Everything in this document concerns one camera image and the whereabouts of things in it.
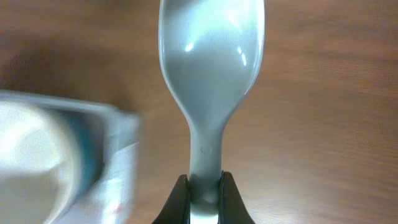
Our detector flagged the blue bowl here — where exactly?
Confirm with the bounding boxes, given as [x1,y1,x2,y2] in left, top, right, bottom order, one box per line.
[61,111,103,198]

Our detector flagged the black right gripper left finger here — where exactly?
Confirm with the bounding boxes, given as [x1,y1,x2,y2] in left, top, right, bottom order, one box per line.
[152,174,190,224]

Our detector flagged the clear plastic container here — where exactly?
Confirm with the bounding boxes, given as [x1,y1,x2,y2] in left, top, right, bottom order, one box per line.
[1,90,140,224]

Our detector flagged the cream bowl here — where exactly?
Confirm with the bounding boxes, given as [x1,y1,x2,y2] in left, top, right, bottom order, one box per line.
[1,101,82,223]

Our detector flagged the white plastic spoon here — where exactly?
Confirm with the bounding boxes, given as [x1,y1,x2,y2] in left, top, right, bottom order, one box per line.
[159,0,265,223]

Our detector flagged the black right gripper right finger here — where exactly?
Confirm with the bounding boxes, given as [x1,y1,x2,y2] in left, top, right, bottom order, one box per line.
[218,171,254,224]

